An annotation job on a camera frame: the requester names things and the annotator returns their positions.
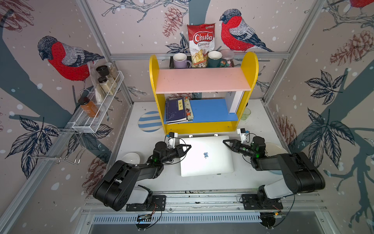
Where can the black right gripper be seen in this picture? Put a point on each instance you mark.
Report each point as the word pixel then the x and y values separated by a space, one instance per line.
pixel 235 146

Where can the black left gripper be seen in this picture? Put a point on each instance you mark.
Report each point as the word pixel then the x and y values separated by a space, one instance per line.
pixel 178 149

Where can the silver laptop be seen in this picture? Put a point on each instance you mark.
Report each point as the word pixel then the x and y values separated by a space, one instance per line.
pixel 207 156

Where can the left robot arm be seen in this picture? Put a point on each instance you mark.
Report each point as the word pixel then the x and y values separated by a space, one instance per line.
pixel 117 188

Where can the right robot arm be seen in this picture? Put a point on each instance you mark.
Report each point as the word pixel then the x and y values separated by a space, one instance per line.
pixel 299 173

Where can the black lid spice jar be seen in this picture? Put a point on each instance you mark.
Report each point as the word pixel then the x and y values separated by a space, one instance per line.
pixel 104 71
pixel 108 85

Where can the green drinking glass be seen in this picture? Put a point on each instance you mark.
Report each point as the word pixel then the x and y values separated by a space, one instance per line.
pixel 246 114

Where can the cream and blue plate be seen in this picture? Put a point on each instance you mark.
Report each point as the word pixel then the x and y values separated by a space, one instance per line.
pixel 273 149

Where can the dark blue book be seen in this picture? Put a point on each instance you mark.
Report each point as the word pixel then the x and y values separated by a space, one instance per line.
pixel 175 111

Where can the blue striped round plate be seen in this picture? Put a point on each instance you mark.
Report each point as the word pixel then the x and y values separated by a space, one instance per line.
pixel 150 122

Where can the white book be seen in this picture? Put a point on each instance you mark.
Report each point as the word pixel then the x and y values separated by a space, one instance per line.
pixel 233 100

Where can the white ceramic bowl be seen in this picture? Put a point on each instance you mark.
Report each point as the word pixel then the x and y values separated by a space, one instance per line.
pixel 131 158

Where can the yellow wooden shelf unit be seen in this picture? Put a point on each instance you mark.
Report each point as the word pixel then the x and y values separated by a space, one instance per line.
pixel 210 115

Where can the black tray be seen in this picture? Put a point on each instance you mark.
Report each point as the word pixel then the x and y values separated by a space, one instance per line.
pixel 171 65

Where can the lilac mug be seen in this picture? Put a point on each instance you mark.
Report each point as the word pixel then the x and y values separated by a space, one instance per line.
pixel 181 60

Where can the dark green mug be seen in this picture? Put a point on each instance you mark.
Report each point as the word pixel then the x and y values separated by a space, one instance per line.
pixel 214 59

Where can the orange spice jar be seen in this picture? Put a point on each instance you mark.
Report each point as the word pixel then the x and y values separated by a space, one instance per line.
pixel 88 107

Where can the red Chuba chips bag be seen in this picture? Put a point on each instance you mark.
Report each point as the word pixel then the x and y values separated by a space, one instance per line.
pixel 201 42

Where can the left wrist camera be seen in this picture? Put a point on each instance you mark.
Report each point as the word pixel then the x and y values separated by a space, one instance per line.
pixel 172 136

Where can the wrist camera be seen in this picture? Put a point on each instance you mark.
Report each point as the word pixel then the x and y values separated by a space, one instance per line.
pixel 243 133
pixel 172 136

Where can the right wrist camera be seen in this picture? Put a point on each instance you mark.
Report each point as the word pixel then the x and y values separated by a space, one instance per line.
pixel 243 133

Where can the white wire spice rack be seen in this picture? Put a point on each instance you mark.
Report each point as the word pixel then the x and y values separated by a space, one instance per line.
pixel 102 101

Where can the metal hook rail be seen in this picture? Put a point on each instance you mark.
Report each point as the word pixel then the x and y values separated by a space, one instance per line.
pixel 69 148

